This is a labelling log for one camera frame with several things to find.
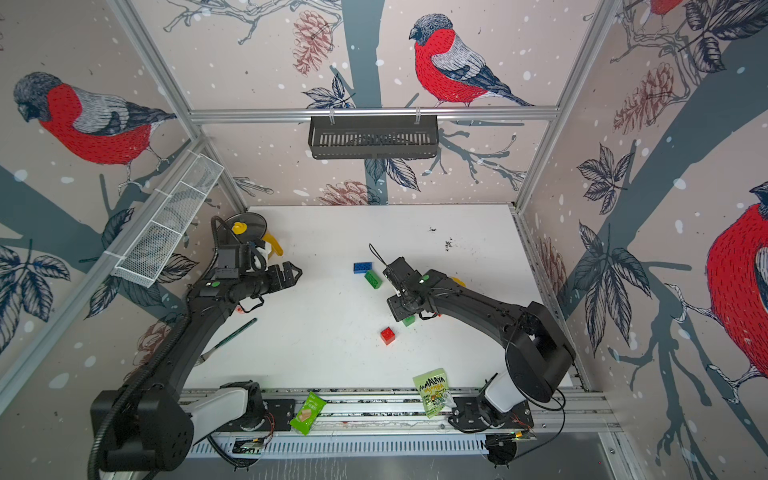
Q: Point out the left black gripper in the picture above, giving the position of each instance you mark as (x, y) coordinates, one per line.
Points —
(277, 281)

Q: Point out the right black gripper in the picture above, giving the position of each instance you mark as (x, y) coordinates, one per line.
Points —
(395, 309)

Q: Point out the green long lego brick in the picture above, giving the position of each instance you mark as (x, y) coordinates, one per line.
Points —
(373, 279)

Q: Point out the red square lego brick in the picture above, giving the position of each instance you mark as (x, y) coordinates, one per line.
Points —
(387, 336)

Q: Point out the blue lego brick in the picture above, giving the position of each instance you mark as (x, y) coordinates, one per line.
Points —
(362, 267)

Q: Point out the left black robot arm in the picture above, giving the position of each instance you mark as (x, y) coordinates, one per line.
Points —
(142, 427)

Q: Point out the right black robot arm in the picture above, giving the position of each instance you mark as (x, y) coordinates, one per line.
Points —
(537, 353)

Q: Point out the yellow pot with black lid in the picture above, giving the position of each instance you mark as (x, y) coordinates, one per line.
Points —
(250, 226)

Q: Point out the large green snack bag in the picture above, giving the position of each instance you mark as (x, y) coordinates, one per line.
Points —
(434, 391)

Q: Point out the small green snack packet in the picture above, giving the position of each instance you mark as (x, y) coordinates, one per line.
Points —
(306, 416)

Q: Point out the metal fork green handle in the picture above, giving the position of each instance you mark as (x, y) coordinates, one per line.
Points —
(207, 354)

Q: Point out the black hanging wire basket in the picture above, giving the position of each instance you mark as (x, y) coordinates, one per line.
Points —
(374, 137)

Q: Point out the white wire mesh basket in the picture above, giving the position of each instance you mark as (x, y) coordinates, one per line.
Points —
(148, 254)

